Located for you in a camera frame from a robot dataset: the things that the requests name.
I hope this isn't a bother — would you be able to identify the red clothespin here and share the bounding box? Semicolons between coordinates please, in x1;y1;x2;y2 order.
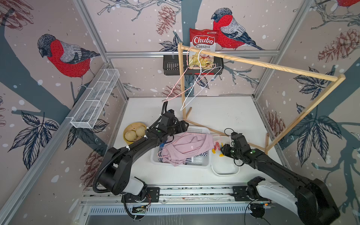
214;142;221;151

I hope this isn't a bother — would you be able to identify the white hanger with striped top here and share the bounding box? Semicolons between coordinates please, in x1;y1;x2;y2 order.
181;64;222;111

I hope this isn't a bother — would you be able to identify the pink tank top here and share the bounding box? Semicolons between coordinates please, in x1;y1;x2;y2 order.
157;132;214;167

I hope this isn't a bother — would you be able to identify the pink hanger with blue top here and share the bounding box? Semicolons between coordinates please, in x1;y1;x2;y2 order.
162;46;217;103

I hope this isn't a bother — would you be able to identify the striped tank top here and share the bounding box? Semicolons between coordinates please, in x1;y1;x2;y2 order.
157;145;209;166

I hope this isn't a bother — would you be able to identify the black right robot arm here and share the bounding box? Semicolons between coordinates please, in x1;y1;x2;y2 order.
220;132;340;225

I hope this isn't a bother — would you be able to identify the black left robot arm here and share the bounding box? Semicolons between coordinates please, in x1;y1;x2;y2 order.
92;102;189;200

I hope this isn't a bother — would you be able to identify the white plastic tray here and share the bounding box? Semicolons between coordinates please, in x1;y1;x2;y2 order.
211;152;240;176

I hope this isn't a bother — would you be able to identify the white perforated plastic basket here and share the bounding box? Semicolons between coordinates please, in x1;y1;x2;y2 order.
150;126;212;169

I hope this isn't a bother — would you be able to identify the yellow bowl with buns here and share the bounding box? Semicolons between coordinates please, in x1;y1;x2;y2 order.
123;122;147;144

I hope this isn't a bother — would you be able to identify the cassava chips bag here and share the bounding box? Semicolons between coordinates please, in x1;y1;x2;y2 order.
188;29;218;69

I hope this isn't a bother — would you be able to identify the wooden clothes rack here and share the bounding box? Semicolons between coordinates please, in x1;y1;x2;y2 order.
178;43;346;155

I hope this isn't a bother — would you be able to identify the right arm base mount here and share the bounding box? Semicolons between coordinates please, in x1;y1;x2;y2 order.
231;186;269;202

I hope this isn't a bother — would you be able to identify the black wall basket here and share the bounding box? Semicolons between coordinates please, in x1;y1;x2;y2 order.
163;55;224;76

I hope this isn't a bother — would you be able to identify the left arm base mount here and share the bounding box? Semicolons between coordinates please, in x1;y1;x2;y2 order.
121;187;160;203

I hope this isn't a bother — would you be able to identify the white wire mesh shelf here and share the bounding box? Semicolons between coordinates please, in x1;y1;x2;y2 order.
70;68;120;129

